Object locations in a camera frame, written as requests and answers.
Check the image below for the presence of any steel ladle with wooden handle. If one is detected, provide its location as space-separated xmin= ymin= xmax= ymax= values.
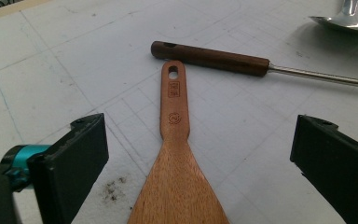
xmin=150 ymin=40 xmax=358 ymax=91

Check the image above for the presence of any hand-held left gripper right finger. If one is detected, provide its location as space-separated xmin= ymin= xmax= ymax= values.
xmin=289 ymin=114 xmax=358 ymax=224

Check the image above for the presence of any steel turner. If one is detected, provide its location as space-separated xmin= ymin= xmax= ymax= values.
xmin=309 ymin=0 xmax=358 ymax=35

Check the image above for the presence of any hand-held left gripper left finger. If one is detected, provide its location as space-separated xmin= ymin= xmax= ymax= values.
xmin=27 ymin=113 xmax=110 ymax=224

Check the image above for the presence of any white foam mat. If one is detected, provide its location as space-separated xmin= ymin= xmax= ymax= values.
xmin=0 ymin=0 xmax=358 ymax=224

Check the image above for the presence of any wooden spatula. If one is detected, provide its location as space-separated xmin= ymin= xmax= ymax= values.
xmin=127 ymin=60 xmax=231 ymax=224

